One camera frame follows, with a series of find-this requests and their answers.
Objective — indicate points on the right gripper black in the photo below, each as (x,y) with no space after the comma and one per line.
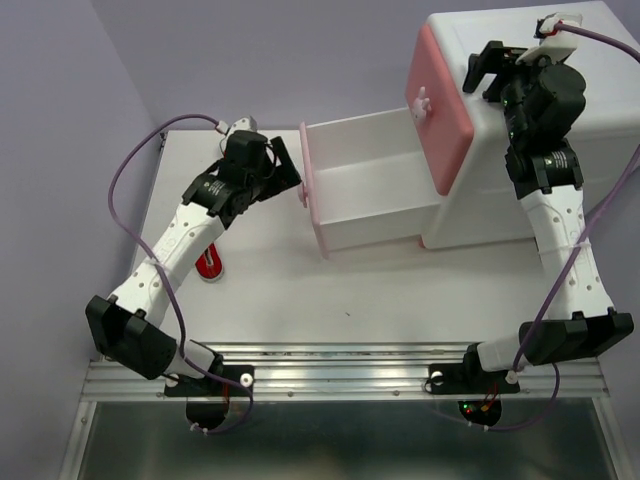
(487,62)

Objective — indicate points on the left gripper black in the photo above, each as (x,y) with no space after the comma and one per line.
(277,184)

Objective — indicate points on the drawer pink front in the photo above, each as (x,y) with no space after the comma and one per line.
(366,180)
(442,123)

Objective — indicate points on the red sneaker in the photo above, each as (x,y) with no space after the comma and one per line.
(209,266)

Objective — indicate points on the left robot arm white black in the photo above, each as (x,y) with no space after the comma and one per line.
(140,324)

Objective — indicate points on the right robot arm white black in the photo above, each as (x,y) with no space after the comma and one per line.
(577,319)

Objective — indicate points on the white shoe cabinet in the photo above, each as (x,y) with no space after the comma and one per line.
(482,206)

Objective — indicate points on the aluminium mounting rail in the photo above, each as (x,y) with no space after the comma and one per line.
(344,358)

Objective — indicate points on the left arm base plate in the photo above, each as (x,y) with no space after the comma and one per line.
(215,406)

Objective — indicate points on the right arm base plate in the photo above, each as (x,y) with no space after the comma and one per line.
(480,391)

